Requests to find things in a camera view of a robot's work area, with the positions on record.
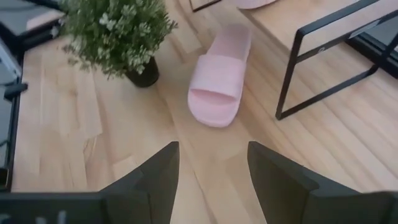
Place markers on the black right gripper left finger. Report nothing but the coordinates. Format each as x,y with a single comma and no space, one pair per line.
149,193

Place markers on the pink slide sandal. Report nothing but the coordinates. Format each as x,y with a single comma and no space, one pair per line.
217,77
252,3

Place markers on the green potted artificial plant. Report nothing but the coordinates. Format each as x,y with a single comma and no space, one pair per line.
118,37

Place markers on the wooden shelf black metal frame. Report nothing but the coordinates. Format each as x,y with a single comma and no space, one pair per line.
295,18

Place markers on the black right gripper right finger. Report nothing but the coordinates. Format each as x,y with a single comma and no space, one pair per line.
280,193

